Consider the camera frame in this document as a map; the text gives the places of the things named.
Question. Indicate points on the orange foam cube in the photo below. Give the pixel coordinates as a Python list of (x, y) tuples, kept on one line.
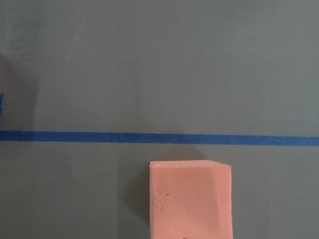
[(190, 199)]

